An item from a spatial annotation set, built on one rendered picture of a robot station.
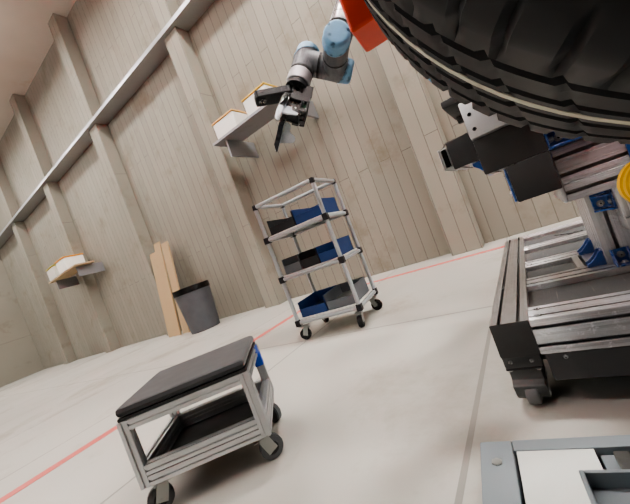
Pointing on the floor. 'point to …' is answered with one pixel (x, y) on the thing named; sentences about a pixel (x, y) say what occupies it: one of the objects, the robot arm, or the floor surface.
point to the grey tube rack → (318, 257)
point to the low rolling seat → (200, 415)
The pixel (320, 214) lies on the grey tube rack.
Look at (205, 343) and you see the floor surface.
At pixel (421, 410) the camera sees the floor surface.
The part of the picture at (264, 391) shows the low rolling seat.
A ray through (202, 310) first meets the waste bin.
